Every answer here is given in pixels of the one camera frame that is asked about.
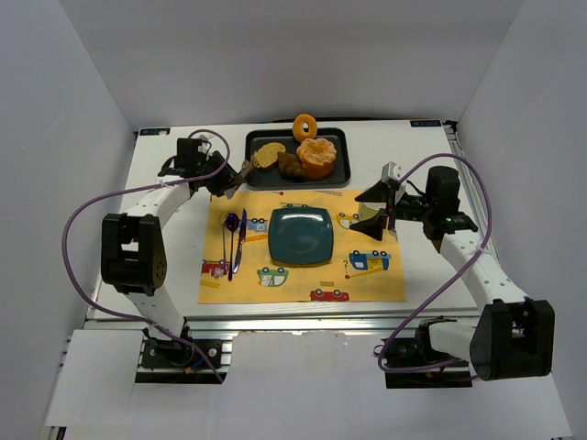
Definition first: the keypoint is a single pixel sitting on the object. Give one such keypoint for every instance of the sliced bread loaf piece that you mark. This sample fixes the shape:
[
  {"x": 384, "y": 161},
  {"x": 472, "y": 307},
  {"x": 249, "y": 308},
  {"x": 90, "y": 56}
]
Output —
[{"x": 267, "y": 155}]

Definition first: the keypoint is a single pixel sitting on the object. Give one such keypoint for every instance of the teal square plate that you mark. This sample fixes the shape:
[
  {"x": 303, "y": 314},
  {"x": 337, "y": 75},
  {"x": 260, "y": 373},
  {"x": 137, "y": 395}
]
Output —
[{"x": 301, "y": 236}]

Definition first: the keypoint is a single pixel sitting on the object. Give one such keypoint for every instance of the aluminium table frame rail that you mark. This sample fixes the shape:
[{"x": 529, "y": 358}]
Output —
[{"x": 470, "y": 183}]

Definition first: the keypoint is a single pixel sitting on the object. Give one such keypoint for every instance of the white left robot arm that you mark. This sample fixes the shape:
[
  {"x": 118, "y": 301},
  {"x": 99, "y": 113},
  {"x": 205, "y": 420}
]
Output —
[{"x": 133, "y": 258}]

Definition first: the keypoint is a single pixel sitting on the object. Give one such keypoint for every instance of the iridescent knife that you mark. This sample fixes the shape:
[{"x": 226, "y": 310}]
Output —
[{"x": 241, "y": 239}]

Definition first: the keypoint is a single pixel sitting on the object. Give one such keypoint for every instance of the yellow cartoon placemat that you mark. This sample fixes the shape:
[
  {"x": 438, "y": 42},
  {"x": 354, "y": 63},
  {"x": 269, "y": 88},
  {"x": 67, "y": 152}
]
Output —
[{"x": 361, "y": 269}]

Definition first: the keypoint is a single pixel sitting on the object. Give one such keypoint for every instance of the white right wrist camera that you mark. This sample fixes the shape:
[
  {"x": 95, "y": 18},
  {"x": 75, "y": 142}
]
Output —
[{"x": 392, "y": 175}]

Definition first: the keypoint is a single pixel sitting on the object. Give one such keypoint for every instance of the black baking tray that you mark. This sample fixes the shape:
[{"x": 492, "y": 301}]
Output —
[{"x": 271, "y": 179}]

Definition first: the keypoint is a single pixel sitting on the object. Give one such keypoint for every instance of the brown chocolate croissant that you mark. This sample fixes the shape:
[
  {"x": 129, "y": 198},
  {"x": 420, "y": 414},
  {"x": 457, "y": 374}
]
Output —
[{"x": 290, "y": 167}]

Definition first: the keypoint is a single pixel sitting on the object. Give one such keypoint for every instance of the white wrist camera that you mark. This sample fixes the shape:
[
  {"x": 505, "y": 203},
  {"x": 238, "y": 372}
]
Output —
[
  {"x": 204, "y": 146},
  {"x": 392, "y": 175}
]

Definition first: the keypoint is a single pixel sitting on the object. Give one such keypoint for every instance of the purple spoon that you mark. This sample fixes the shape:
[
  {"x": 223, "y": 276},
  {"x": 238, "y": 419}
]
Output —
[{"x": 232, "y": 225}]

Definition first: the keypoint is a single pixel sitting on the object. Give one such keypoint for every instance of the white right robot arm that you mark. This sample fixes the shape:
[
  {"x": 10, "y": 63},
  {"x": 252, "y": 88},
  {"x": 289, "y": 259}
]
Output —
[{"x": 514, "y": 336}]

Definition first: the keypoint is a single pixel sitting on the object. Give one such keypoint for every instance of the light green mug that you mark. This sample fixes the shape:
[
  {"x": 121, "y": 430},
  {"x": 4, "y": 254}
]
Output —
[{"x": 368, "y": 210}]

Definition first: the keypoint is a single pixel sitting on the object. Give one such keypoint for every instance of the orange sugared bun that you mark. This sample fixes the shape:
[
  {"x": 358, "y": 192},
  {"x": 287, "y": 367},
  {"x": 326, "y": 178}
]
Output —
[{"x": 317, "y": 157}]

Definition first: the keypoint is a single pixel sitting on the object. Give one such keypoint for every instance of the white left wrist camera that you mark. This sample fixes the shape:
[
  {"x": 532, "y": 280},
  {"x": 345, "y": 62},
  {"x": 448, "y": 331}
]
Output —
[{"x": 204, "y": 146}]

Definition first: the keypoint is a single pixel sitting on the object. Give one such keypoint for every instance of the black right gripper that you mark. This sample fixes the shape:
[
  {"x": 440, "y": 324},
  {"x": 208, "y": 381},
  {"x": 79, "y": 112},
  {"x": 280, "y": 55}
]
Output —
[{"x": 392, "y": 211}]

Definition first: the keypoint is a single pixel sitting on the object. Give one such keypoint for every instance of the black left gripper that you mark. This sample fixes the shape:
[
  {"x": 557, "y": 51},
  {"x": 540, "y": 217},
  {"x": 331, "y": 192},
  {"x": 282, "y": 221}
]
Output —
[{"x": 227, "y": 181}]

